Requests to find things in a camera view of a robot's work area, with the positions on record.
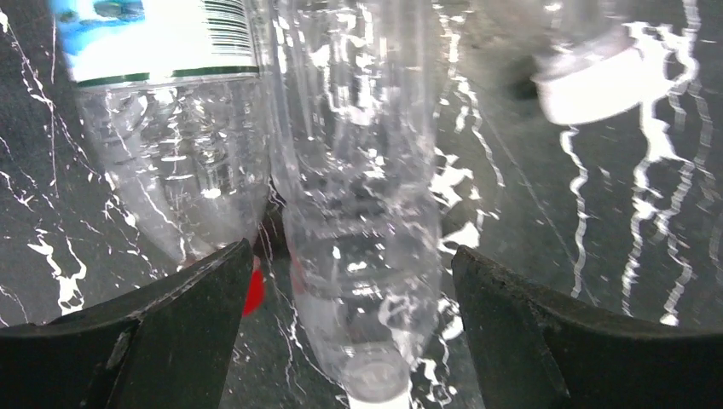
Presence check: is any clear unlabelled plastic bottle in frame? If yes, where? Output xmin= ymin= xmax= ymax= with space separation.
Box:
xmin=269 ymin=1 xmax=442 ymax=408

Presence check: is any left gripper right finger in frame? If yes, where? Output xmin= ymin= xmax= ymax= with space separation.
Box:
xmin=452 ymin=246 xmax=722 ymax=408

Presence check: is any red blue label clear bottle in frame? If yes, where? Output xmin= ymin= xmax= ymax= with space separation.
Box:
xmin=48 ymin=0 xmax=272 ymax=317

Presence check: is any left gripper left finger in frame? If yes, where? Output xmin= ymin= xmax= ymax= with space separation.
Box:
xmin=1 ymin=240 xmax=253 ymax=408

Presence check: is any dark green label clear bottle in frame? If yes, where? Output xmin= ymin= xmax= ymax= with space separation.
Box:
xmin=479 ymin=1 xmax=672 ymax=125

